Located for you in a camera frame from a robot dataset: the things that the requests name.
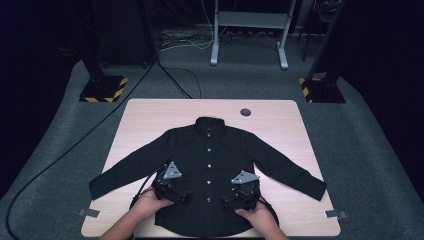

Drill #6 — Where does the person's left hand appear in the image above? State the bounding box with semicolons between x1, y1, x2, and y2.
132;188;174;218

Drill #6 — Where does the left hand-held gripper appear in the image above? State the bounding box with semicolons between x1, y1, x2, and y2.
151;161;193;205

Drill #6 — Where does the black stand with striped base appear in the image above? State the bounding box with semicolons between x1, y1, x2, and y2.
78;49;129;104
298;0;347;104

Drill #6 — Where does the tangle of floor cables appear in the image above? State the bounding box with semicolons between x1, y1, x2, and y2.
157;28;215;53

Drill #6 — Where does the black button-up shirt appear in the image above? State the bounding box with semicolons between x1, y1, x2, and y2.
88;115;328;238

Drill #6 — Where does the grey tape strip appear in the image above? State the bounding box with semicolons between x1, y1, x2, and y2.
324;209;348;220
78;208;101;219

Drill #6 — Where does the long black floor cable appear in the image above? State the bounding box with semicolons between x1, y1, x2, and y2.
4;58;158;240

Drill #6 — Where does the white metal desk frame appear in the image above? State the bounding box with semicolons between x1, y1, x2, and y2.
209;0;298;71

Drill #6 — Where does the person's right hand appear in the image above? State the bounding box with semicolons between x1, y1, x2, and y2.
234;200;278;232

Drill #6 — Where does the thin black floor cable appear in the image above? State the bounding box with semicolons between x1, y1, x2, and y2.
155;59;203;100

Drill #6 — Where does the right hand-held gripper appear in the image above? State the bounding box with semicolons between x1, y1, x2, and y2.
220;170;263;212

